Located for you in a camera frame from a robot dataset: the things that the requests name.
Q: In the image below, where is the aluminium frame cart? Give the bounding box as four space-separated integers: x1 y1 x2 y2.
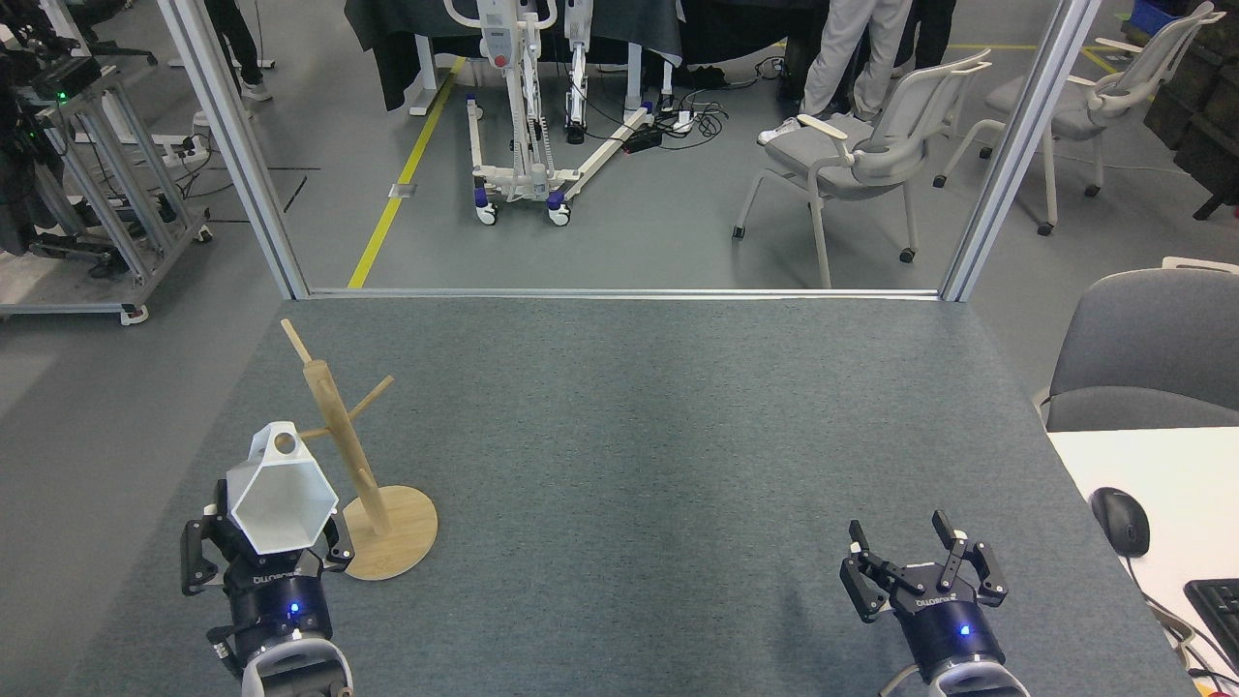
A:
0 58 214 325

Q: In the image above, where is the black table cloth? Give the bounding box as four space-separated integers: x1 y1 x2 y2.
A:
344 0 819 112

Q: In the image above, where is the dark grey padded chair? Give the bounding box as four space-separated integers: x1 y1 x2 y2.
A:
1034 257 1239 433

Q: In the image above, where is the black computer mouse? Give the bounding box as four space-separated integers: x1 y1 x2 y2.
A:
1090 487 1152 558

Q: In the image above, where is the white desk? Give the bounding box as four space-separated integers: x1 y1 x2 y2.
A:
1047 426 1239 697

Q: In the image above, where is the person in light trousers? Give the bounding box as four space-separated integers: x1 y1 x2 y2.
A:
758 0 916 146

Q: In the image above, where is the blue bin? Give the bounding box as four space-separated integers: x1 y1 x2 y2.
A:
1131 0 1196 30

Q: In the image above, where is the black keyboard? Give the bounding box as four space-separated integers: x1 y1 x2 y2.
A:
1184 578 1239 669

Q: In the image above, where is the white faceted cup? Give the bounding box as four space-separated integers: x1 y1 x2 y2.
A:
226 422 341 556

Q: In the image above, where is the white stand on wheels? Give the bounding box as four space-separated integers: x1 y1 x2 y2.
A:
443 0 654 228

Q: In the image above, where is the person in dark trousers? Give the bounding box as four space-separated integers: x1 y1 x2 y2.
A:
891 0 959 74

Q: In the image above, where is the person with white shoes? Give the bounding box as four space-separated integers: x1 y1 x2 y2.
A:
203 0 274 103

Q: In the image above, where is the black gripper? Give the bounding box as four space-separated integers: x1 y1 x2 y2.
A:
839 510 1010 684
181 503 356 670

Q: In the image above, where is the silver table edge rail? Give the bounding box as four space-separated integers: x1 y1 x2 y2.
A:
308 288 945 301

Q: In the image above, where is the wooden cup rack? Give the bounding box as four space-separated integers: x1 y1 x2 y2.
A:
267 318 438 582

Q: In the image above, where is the silver frame post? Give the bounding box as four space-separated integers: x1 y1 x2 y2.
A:
155 0 311 301
941 0 1104 303

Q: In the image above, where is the white table leg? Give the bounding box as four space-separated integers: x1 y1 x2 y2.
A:
408 34 456 117

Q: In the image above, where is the grey chair with white frame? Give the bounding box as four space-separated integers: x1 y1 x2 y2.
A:
934 2 1225 236
733 48 993 289

